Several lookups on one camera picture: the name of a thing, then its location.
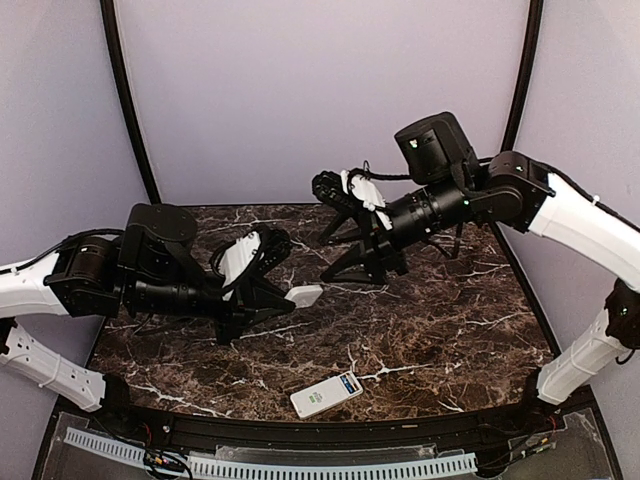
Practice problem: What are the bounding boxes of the white battery cover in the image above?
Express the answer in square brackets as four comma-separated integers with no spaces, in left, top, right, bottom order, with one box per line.
[285,285,323,309]

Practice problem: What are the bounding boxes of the blue battery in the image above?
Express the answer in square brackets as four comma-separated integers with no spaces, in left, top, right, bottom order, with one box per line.
[341,377,363,395]

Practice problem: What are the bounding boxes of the white remote control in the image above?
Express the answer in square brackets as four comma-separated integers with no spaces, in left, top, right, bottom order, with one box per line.
[290,371,364,419]

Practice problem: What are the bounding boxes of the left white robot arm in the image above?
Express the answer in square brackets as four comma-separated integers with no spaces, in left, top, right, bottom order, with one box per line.
[1,204,296,436]

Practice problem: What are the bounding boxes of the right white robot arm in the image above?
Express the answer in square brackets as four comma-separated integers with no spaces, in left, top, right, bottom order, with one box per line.
[312,111,639,434]

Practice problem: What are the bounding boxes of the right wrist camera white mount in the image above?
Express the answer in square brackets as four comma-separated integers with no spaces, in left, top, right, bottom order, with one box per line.
[311,170,393,231]

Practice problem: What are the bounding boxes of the white slotted cable duct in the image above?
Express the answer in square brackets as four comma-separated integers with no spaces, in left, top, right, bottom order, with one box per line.
[64,427,477,479]

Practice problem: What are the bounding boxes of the small circuit board with wires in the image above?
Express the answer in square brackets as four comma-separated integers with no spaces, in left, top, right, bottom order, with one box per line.
[143,449,184,473]

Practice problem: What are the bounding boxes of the black front rail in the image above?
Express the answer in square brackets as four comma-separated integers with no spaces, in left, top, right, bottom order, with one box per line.
[89,387,595,451]

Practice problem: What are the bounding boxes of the left black frame post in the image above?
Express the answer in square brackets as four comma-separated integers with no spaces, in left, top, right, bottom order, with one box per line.
[99,0,162,204]

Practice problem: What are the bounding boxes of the black frame post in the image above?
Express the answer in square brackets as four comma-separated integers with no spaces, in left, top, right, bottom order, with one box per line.
[500,0,544,152]
[99,0,162,204]

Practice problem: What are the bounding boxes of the right black frame post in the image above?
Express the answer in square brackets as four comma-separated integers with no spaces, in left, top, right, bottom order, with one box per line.
[500,0,544,152]

